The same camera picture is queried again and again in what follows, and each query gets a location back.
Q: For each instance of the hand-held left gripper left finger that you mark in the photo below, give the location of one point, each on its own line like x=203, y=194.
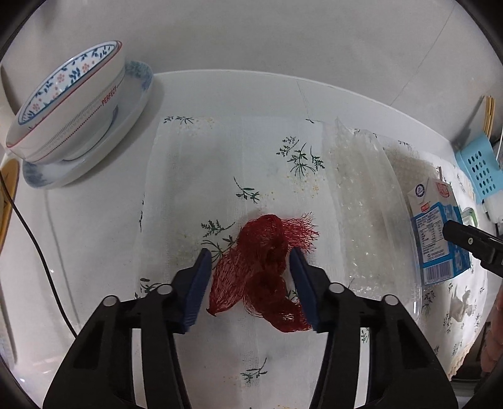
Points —
x=196, y=291

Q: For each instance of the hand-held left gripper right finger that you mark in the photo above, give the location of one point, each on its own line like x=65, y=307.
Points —
x=304, y=291

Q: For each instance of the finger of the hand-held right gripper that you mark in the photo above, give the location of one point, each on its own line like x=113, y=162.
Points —
x=467, y=238

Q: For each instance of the blue milk carton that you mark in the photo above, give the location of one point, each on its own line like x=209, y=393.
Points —
x=432, y=228

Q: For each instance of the red mesh net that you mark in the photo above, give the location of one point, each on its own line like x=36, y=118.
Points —
x=259, y=251

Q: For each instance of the white tissue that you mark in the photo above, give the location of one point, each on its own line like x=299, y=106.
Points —
x=461, y=306

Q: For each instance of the clear bubble wrap sheet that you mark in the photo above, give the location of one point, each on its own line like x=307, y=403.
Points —
x=361, y=196

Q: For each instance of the person's right hand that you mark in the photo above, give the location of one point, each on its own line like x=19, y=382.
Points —
x=496, y=334

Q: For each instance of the white cube container green lid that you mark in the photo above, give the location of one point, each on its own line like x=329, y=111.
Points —
x=469, y=216

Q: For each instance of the blue utensil basket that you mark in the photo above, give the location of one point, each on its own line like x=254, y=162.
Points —
x=481, y=169

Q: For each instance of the wooden chopstick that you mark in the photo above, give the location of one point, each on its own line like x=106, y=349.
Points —
x=491, y=114
x=487, y=116

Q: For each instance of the white floral fringed tablecloth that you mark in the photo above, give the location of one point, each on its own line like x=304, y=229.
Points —
x=235, y=165

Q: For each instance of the blue rimmed plate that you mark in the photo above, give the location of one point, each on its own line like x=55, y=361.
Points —
x=129, y=106

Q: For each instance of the white bowl red line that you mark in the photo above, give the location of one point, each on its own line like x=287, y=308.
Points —
x=78, y=126

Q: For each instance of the wooden coaster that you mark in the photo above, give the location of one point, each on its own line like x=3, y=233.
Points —
x=8, y=204

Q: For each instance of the blue floral bowl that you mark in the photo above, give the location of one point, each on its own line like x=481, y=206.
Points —
x=63, y=78

